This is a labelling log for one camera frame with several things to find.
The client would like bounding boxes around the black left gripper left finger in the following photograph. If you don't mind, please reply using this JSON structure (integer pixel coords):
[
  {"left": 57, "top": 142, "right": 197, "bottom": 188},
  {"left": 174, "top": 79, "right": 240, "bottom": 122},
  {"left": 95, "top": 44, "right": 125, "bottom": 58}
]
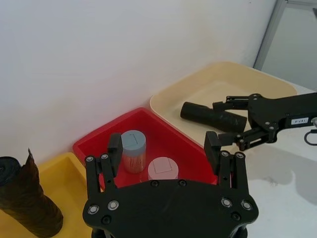
[{"left": 85, "top": 132, "right": 122, "bottom": 199}]

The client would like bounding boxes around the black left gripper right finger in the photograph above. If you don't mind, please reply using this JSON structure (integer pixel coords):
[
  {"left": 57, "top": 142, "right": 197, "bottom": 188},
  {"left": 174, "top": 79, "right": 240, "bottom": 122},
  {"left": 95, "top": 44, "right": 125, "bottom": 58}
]
[{"left": 204, "top": 131, "right": 249, "bottom": 193}]

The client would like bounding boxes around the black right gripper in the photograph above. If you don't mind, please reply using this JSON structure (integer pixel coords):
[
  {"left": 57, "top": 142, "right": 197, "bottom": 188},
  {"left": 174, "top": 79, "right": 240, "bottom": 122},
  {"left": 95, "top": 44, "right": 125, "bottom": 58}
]
[{"left": 212, "top": 92, "right": 317, "bottom": 151}]

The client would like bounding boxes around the toothpick jar with grey lid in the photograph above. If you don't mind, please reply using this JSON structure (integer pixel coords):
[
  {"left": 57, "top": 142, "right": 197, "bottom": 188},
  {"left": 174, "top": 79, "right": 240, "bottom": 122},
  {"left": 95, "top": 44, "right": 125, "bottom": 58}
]
[{"left": 120, "top": 130, "right": 147, "bottom": 174}]

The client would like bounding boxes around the black bag roll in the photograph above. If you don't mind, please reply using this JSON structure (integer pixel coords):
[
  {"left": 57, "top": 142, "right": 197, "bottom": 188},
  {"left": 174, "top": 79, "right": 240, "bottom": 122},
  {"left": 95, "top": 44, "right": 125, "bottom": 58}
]
[
  {"left": 0, "top": 148, "right": 64, "bottom": 238},
  {"left": 180, "top": 101, "right": 248, "bottom": 132}
]

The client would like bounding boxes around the cream plastic tray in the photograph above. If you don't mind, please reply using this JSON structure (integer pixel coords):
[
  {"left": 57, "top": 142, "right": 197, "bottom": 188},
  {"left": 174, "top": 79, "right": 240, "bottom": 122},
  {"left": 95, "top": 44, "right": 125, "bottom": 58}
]
[{"left": 150, "top": 61, "right": 298, "bottom": 149}]

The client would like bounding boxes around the yellow plastic tray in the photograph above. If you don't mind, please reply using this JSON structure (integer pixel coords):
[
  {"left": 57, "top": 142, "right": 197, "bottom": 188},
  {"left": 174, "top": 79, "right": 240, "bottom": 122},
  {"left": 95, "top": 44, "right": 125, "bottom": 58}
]
[{"left": 37, "top": 151, "right": 105, "bottom": 238}]

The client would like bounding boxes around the toothpick jar with pink lid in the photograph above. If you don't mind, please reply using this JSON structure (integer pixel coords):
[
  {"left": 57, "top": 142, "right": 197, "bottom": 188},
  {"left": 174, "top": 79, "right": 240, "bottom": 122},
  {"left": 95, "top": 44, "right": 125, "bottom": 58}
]
[{"left": 148, "top": 156, "right": 179, "bottom": 181}]

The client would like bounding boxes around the red plastic tray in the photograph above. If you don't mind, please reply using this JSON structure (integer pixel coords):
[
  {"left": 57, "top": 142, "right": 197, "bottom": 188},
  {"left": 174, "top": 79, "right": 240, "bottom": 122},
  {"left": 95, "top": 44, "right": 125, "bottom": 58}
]
[{"left": 72, "top": 107, "right": 218, "bottom": 190}]

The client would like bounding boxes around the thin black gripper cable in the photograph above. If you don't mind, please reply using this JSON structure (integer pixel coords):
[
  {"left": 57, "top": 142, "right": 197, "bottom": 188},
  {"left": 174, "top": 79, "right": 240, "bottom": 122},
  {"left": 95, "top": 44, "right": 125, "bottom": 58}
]
[{"left": 304, "top": 130, "right": 317, "bottom": 146}]

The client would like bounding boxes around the grey aluminium frame post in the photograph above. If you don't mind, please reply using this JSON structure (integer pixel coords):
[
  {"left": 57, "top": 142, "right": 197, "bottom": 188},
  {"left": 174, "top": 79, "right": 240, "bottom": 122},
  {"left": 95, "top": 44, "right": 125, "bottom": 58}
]
[{"left": 254, "top": 0, "right": 317, "bottom": 70}]

